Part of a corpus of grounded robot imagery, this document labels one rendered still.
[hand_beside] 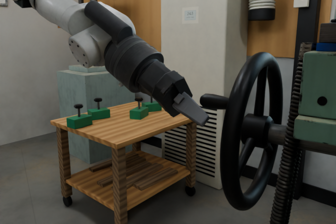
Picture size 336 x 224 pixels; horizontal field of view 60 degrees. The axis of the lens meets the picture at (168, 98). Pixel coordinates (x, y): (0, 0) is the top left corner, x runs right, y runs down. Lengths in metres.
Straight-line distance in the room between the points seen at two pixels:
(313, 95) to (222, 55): 1.36
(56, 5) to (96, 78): 1.64
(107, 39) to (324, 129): 0.38
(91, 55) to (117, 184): 0.93
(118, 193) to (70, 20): 0.96
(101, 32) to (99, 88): 1.76
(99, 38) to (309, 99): 0.36
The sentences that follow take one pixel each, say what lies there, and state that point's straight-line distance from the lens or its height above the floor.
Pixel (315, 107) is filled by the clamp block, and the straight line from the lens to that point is 0.45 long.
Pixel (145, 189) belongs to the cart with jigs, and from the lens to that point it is 1.64.
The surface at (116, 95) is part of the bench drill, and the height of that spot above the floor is 0.52.
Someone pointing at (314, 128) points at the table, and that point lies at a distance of 0.44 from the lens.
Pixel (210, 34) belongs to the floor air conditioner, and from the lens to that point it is 1.82.
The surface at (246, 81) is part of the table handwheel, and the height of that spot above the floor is 0.92.
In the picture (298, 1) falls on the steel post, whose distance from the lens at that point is 1.81.
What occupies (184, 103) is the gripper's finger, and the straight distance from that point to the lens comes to 0.49.
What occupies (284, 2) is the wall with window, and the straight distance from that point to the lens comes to 1.94.
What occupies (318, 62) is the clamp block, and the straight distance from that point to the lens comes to 0.45.
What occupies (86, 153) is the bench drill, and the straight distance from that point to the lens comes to 2.42.
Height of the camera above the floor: 0.98
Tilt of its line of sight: 12 degrees down
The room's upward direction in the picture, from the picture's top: straight up
